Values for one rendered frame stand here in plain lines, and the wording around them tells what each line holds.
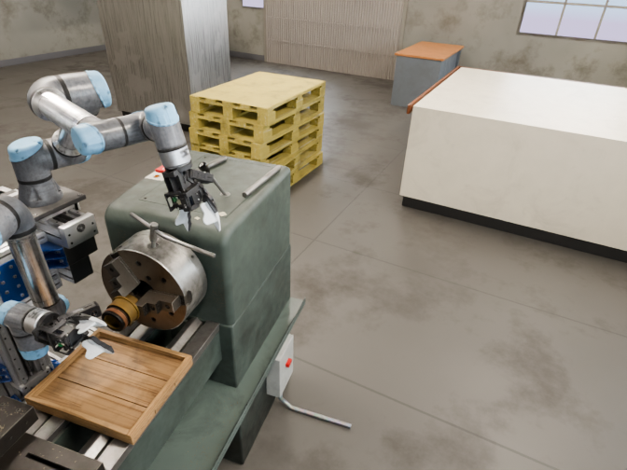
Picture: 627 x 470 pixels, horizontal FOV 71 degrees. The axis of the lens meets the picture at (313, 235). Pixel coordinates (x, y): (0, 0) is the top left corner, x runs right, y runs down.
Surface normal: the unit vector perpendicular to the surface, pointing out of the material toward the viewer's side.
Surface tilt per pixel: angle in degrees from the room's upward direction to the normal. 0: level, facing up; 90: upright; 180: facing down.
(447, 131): 90
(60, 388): 0
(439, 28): 90
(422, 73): 90
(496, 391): 0
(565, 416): 0
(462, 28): 90
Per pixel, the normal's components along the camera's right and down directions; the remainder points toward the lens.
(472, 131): -0.46, 0.46
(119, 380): 0.04, -0.85
